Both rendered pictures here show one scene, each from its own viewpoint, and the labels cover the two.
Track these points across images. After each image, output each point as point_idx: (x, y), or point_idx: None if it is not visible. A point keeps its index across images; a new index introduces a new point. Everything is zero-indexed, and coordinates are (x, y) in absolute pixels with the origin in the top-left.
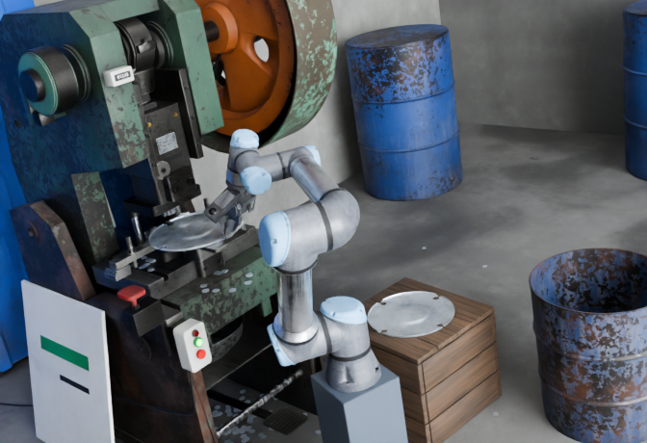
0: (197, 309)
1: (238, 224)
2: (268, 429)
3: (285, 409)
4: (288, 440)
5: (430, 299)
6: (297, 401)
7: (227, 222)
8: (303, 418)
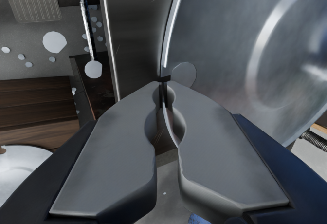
0: None
1: (6, 208)
2: (96, 16)
3: (51, 16)
4: (67, 16)
5: None
6: (99, 54)
7: (148, 149)
8: (18, 17)
